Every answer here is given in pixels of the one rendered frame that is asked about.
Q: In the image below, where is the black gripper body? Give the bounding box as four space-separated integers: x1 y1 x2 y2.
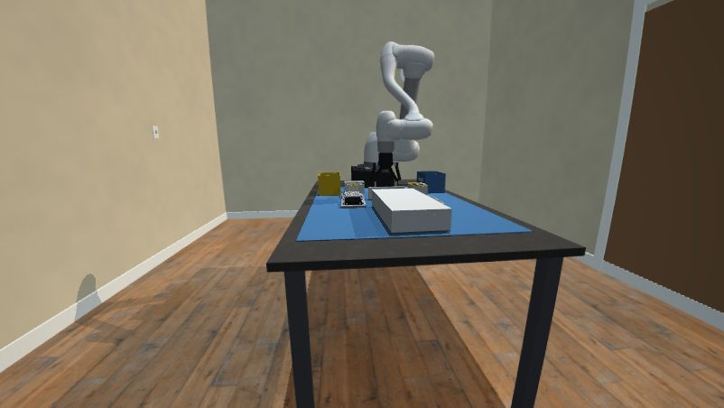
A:
378 153 394 170

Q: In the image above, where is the yellow open-top bin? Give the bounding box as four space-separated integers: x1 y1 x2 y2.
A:
318 172 340 196

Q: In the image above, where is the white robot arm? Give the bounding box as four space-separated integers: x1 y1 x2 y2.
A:
357 42 434 171

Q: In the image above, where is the dark blue open bin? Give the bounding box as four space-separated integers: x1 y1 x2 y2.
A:
417 172 446 193

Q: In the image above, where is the blue flat mat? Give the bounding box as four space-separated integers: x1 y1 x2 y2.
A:
296 187 533 242

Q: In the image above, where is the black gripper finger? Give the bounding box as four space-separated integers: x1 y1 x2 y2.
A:
387 162 401 187
370 162 385 187

